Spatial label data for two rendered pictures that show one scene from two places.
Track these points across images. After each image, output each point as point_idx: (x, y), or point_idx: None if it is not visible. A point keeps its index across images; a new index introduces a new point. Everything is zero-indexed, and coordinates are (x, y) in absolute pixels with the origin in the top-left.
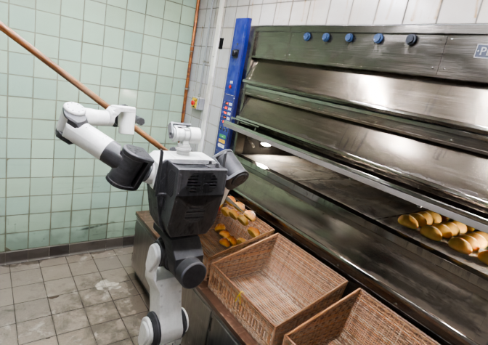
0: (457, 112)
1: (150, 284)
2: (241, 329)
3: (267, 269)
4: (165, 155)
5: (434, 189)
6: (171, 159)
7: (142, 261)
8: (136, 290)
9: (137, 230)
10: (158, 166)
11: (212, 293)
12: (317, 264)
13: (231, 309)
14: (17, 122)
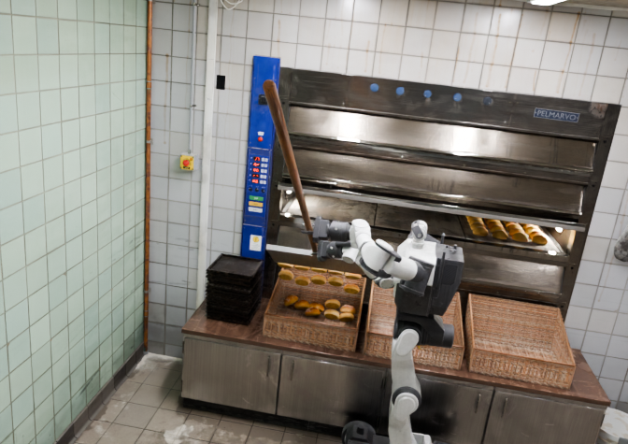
0: (529, 154)
1: (397, 366)
2: (425, 366)
3: (373, 316)
4: (422, 254)
5: (518, 207)
6: (436, 256)
7: (218, 379)
8: (211, 419)
9: (192, 350)
10: (442, 265)
11: (374, 357)
12: None
13: None
14: (12, 281)
